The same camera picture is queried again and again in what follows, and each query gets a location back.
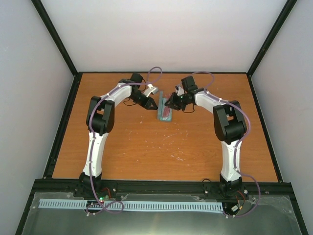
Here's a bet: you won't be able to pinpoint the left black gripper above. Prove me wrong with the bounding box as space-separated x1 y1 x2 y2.
129 91 157 110

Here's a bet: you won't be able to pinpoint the grey glasses case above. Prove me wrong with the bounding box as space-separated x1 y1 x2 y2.
157 91 173 122

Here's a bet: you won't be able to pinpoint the black aluminium frame rail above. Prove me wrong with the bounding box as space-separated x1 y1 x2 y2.
33 179 293 196

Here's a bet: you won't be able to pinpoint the right black frame post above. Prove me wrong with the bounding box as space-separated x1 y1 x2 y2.
246 0 297 78

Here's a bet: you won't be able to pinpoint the black frame post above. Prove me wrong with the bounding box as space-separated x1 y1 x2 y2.
246 0 297 78
31 0 78 77

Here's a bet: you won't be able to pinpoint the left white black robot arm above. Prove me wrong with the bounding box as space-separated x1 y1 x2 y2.
79 73 158 197

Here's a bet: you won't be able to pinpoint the light blue slotted cable duct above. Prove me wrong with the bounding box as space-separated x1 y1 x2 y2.
38 199 223 213

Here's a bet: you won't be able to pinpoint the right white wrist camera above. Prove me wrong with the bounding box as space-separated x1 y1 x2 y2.
175 85 185 96

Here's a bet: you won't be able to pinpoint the pink transparent sunglasses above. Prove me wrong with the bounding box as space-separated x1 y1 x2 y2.
162 97 172 119

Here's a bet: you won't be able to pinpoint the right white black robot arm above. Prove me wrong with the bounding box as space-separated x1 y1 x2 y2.
165 76 247 197

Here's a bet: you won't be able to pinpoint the left black frame post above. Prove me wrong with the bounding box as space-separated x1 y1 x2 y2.
31 0 78 77

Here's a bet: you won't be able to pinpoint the metal base plate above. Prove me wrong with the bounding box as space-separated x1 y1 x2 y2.
18 193 301 235

